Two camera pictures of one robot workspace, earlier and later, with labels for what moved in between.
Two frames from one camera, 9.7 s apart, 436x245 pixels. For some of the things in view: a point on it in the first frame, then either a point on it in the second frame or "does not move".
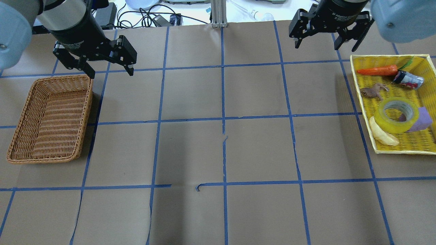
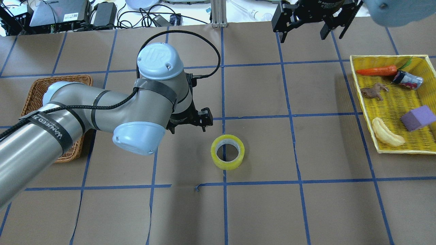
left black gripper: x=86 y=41 to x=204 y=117
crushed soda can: x=408 y=79 does not move
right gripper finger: x=298 y=26 to x=285 y=18
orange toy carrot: x=390 y=70 does not move
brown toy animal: x=373 y=92 does not move
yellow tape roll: x=386 y=125 to x=230 y=139
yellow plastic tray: x=419 y=143 does not move
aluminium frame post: x=218 y=13 does not move
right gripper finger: x=363 y=22 to x=344 y=16
